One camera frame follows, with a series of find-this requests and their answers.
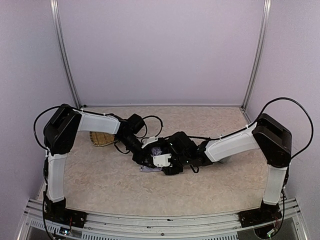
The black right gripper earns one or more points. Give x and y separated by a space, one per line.
171 163

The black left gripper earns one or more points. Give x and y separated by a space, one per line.
139 155

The lavender folding umbrella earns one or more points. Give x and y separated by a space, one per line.
156 152

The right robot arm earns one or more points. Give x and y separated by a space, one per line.
265 134

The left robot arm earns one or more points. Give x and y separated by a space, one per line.
59 136

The woven bamboo tray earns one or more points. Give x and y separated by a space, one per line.
101 139

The light blue mug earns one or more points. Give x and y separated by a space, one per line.
225 160

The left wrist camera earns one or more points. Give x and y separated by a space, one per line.
148 141

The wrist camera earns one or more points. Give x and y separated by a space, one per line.
148 141
161 161

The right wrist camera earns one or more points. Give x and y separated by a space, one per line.
161 161

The left aluminium corner post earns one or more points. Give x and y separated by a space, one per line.
54 6

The aluminium corner post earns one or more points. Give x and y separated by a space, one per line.
54 6
258 53

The right aluminium corner post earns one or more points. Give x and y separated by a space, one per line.
258 53

